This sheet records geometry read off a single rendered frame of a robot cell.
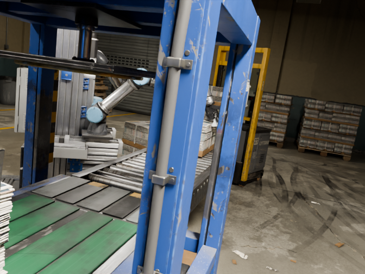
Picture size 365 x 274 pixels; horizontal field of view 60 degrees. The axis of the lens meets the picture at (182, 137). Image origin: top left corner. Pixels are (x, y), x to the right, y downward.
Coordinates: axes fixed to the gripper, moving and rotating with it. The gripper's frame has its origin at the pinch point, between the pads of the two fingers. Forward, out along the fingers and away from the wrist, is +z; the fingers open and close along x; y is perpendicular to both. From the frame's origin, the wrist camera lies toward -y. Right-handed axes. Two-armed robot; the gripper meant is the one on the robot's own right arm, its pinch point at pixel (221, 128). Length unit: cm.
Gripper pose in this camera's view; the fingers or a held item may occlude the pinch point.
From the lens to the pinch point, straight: 230.8
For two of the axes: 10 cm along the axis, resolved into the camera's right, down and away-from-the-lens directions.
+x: -3.2, 1.2, -9.4
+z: 3.5, 9.4, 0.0
